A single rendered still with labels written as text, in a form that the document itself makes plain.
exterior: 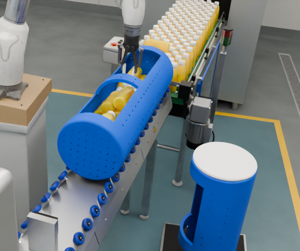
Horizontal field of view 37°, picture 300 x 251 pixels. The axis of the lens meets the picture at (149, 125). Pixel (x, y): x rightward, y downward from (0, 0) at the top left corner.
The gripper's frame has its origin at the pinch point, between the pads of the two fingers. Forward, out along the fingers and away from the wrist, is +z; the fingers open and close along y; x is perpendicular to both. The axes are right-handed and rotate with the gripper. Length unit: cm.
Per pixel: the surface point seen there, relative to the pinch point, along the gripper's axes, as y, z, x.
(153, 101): 18.5, 3.9, -17.4
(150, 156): 12, 64, 21
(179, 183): 27, 115, 68
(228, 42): 42, -2, 66
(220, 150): 54, 13, -32
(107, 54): -26.3, 11.0, 41.1
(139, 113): 17.2, 0.4, -37.6
